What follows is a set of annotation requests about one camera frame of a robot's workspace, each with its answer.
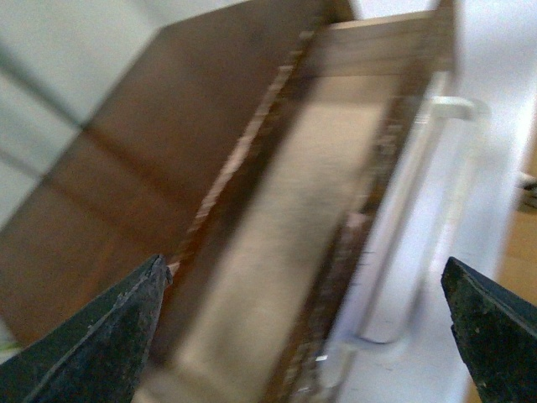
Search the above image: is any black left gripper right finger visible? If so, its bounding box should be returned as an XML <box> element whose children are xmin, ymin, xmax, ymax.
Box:
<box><xmin>441</xmin><ymin>257</ymin><xmax>536</xmax><ymax>402</ymax></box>

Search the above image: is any white drawer handle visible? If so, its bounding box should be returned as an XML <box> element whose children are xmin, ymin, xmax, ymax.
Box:
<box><xmin>322</xmin><ymin>95</ymin><xmax>490</xmax><ymax>390</ymax></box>

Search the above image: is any dark brown wooden drawer cabinet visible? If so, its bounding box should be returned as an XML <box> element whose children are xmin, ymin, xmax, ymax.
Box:
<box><xmin>1</xmin><ymin>1</ymin><xmax>355</xmax><ymax>346</ymax></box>

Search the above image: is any wooden drawer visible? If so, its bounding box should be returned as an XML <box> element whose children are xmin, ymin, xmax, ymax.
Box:
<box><xmin>134</xmin><ymin>1</ymin><xmax>455</xmax><ymax>402</ymax></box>

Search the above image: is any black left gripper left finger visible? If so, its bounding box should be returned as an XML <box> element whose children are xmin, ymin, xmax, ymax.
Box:
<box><xmin>1</xmin><ymin>255</ymin><xmax>172</xmax><ymax>402</ymax></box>

